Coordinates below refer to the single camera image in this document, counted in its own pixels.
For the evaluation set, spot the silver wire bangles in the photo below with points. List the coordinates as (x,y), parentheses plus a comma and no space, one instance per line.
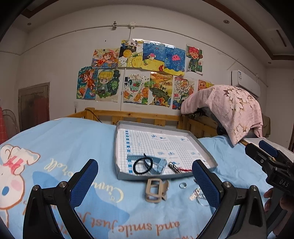
(203,201)

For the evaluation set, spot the person's right hand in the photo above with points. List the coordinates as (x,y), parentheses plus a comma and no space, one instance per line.
(286,202)

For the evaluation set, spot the white air conditioner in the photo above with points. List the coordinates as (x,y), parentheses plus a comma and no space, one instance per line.
(242,80)

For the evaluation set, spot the blue ocean drawing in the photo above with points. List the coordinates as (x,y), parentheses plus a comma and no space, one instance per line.
(159,57)

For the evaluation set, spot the yellow moon drawing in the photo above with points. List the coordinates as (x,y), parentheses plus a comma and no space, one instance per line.
(131,53)

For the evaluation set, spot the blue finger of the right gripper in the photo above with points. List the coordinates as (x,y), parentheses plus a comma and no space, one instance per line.
(261,157)
(270,150)

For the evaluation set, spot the brown wooden door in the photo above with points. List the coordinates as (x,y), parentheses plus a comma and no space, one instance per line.
(33,105)

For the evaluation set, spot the orange character drawing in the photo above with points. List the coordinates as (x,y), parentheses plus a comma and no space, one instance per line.
(203,85)

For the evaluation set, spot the orange haired girl drawing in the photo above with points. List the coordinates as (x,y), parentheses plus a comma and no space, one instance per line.
(105,58)

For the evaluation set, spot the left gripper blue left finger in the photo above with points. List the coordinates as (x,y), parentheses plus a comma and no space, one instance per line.
(39,220)

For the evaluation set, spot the white mattress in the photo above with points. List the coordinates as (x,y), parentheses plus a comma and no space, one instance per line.
(256,141)

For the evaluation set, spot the orange landscape drawing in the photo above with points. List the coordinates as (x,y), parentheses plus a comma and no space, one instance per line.
(161,86)

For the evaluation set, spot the fish and cup drawing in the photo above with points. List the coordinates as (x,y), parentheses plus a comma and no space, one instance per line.
(136,89)

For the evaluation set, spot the wooden bed frame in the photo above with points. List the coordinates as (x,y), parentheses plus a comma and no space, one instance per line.
(202,127)

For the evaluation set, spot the blond boy drawing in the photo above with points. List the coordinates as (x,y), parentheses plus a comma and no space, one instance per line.
(108,85)

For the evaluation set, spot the olive hanging garment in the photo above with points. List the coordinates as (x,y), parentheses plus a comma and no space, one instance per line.
(266,126)

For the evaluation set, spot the red doodle drawing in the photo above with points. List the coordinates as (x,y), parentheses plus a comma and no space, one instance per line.
(182,89)

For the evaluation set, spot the mermaid drawing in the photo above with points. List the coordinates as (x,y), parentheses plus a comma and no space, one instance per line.
(87,83)

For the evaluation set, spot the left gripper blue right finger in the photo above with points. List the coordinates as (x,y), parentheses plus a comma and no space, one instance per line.
(249,221)

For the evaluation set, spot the red plaid cloth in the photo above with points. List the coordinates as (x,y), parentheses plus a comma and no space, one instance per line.
(3,132)

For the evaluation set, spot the red haired character drawing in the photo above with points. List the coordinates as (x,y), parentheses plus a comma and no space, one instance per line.
(195,56)

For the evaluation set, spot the pink floral blanket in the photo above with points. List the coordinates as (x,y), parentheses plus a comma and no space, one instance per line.
(236,109)

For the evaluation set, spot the beige hair claw clip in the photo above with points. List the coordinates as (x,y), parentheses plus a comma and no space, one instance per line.
(156,190)

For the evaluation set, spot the blue smart watch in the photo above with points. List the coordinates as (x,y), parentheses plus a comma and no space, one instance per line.
(143,164)

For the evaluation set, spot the light blue bed sheet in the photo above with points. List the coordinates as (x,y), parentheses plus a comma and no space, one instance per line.
(52,152)

